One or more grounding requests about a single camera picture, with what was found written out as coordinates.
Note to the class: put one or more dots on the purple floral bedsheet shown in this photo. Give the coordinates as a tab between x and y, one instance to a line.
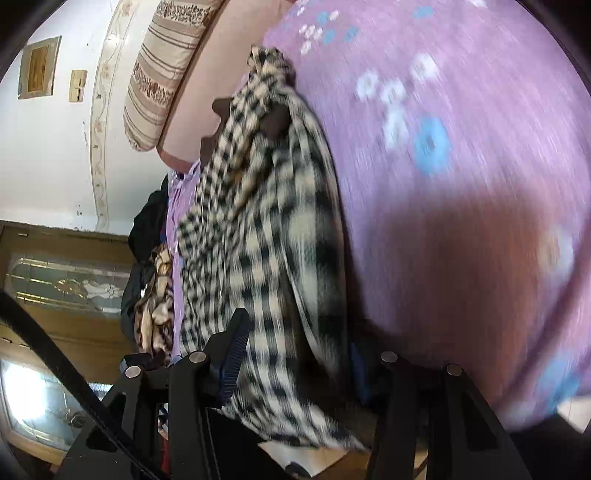
461	161

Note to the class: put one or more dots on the beige wall switch plate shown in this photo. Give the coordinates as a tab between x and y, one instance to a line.
77	85

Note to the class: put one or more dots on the pink padded headboard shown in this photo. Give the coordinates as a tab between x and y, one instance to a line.
207	83

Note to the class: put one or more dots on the black clothes pile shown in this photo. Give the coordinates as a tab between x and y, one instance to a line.
147	221

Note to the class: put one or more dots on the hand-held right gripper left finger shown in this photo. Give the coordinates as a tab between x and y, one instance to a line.
233	357

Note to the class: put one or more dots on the wooden door with glass panel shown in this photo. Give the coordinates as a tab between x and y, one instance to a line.
69	332

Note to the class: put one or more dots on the striped beige pillow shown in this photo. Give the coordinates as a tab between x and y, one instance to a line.
157	83

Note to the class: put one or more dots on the black and cream checked garment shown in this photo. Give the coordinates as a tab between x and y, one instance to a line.
258	230

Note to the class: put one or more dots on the framed wall picture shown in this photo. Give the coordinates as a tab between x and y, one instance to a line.
39	67

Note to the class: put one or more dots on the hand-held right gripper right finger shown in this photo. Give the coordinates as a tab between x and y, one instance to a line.
397	392

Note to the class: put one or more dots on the brown patterned cloth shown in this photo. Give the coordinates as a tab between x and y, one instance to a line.
157	300

